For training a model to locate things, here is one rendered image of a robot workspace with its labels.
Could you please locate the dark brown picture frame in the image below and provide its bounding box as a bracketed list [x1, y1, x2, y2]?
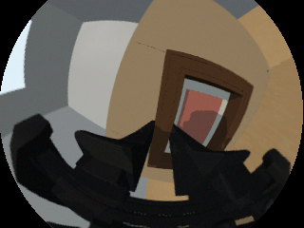
[147, 49, 254, 170]

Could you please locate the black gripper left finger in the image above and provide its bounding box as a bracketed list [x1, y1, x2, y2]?
[75, 119, 155, 191]

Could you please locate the tan flat board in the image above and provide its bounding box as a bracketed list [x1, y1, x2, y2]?
[105, 0, 271, 151]

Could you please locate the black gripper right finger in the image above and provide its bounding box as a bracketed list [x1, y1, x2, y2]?
[168, 125, 251, 197]

